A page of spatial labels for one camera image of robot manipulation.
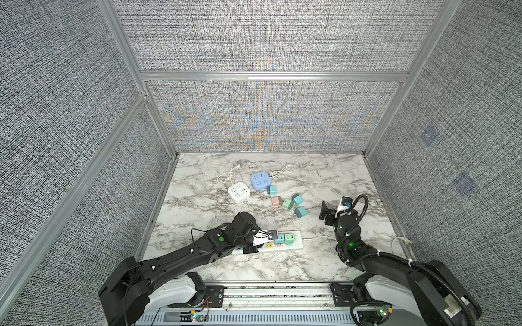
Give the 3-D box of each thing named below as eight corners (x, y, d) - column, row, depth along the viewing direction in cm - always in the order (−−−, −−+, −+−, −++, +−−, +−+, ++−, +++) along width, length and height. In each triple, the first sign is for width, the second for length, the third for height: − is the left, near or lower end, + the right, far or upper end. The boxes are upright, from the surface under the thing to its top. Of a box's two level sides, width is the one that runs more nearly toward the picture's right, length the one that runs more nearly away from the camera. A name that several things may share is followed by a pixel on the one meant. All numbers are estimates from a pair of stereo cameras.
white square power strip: (238, 204, 100) (238, 201, 98) (227, 191, 105) (226, 188, 103) (252, 194, 104) (252, 191, 102) (240, 182, 108) (240, 179, 106)
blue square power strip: (250, 189, 105) (250, 186, 103) (251, 175, 112) (251, 172, 110) (271, 189, 105) (271, 186, 103) (270, 175, 112) (270, 172, 110)
